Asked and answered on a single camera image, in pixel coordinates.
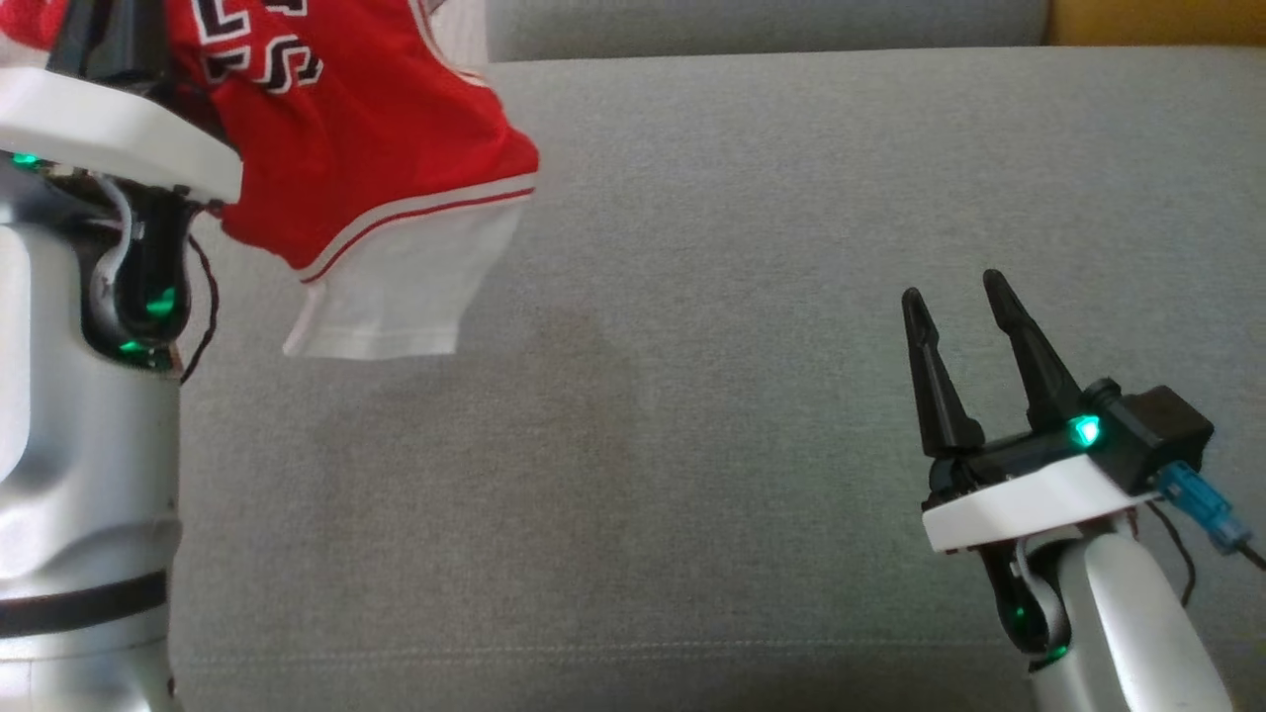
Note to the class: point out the yellow cushion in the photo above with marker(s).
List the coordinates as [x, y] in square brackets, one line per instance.
[1157, 20]

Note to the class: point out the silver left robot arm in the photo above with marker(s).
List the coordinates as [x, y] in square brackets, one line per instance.
[79, 475]

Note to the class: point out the grey fabric sofa seat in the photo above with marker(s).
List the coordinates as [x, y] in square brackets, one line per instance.
[692, 396]

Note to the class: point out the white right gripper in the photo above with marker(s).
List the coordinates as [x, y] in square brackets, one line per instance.
[1029, 494]

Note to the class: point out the red Bulls 23 jersey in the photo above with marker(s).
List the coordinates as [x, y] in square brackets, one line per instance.
[376, 129]

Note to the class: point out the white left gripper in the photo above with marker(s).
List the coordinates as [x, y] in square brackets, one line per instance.
[119, 133]

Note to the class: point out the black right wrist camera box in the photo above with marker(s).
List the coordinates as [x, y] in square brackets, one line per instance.
[1157, 430]

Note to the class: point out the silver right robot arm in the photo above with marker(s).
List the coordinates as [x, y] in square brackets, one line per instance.
[1118, 633]

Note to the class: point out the grey sofa backrest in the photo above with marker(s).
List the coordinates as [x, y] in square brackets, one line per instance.
[771, 25]

